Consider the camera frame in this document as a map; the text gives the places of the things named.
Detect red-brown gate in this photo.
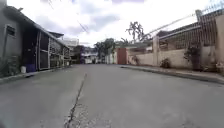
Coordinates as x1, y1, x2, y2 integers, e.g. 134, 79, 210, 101
116, 47, 128, 65

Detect dark trees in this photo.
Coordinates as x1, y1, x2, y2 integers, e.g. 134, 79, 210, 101
93, 37, 116, 59

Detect white building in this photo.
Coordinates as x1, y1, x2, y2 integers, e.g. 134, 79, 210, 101
81, 46, 99, 65

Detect tall sparse tree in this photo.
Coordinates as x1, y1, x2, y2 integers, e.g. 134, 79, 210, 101
125, 21, 146, 43

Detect grey concrete road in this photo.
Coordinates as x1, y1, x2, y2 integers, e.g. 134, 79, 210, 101
0, 63, 224, 128

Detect pale building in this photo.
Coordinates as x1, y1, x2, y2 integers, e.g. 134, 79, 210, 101
58, 36, 80, 49

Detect small bush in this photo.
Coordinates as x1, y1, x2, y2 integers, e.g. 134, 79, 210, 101
159, 58, 173, 69

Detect concrete sidewalk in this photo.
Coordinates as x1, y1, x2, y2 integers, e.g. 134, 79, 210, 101
118, 63, 224, 85
0, 65, 73, 84

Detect tall bush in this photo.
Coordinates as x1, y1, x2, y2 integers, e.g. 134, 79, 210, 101
183, 44, 203, 71

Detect grey house with dark grille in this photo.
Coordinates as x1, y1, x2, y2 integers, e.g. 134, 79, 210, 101
0, 0, 72, 76

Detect blue barrel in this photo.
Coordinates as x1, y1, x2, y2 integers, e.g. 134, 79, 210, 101
25, 63, 37, 73

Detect white bucket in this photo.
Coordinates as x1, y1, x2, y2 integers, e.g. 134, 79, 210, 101
20, 65, 27, 74

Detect green plants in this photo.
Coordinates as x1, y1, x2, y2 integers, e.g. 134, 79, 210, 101
0, 54, 22, 78

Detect overhead wires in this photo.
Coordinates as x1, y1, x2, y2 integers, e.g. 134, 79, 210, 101
43, 0, 91, 34

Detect beige wall with fence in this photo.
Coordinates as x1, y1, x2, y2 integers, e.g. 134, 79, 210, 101
126, 6, 224, 73

